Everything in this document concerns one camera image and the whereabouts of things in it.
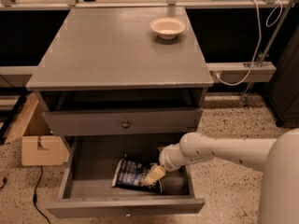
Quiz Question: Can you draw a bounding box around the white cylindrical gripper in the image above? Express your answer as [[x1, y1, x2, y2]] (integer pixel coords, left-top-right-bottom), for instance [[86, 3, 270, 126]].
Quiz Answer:
[[144, 144, 187, 186]]

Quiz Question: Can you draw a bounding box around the blue kettle chip bag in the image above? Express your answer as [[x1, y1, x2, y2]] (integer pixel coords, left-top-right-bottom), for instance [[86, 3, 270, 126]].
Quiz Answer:
[[112, 158, 162, 194]]

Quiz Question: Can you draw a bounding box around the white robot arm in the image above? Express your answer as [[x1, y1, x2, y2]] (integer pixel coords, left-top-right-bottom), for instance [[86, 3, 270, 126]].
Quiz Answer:
[[143, 129, 299, 224]]

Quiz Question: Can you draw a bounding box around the closed grey upper drawer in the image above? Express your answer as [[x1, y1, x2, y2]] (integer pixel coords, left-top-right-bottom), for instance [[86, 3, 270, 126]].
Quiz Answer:
[[43, 108, 203, 136]]

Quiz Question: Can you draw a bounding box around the round brass drawer knob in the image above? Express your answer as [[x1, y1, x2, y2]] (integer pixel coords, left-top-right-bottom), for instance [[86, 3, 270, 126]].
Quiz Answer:
[[121, 120, 130, 129]]

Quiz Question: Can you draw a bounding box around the open grey bottom drawer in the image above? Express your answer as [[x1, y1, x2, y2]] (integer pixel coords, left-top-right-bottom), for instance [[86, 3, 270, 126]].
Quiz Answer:
[[46, 133, 205, 218]]

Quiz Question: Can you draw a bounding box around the grey wooden drawer cabinet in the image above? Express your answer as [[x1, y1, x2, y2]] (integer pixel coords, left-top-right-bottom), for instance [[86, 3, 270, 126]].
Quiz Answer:
[[27, 7, 212, 217]]

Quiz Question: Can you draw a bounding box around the brown cardboard box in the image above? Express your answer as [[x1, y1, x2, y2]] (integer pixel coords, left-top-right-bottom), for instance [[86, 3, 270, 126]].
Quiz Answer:
[[5, 93, 69, 166]]

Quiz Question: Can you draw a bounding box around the white paper bowl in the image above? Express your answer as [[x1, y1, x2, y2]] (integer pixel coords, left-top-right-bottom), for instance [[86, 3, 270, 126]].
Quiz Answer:
[[149, 17, 186, 39]]

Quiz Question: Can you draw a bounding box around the grey metal rail frame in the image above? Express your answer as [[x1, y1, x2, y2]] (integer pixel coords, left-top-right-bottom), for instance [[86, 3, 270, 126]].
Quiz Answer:
[[1, 0, 298, 91]]

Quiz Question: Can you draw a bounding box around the black floor cable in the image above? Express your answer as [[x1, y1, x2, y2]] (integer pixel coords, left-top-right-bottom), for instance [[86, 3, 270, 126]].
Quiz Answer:
[[32, 165, 52, 224]]

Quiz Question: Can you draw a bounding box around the white hanging cable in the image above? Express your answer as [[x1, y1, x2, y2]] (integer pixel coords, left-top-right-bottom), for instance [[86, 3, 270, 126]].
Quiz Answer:
[[213, 0, 284, 87]]

